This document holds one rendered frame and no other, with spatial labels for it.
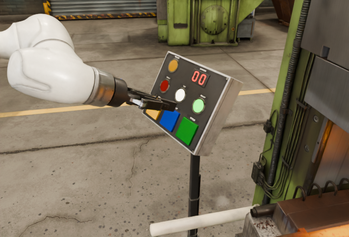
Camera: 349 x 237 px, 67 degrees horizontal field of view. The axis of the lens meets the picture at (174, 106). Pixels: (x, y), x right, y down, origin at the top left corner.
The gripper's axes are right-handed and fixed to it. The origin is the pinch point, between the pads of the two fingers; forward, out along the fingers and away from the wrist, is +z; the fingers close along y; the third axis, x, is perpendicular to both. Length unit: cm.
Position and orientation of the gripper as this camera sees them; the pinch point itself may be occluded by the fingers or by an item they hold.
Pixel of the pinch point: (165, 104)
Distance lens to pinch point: 79.9
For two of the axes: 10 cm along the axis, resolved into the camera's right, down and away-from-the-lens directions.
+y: 6.0, 3.9, -7.0
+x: 3.9, -9.0, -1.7
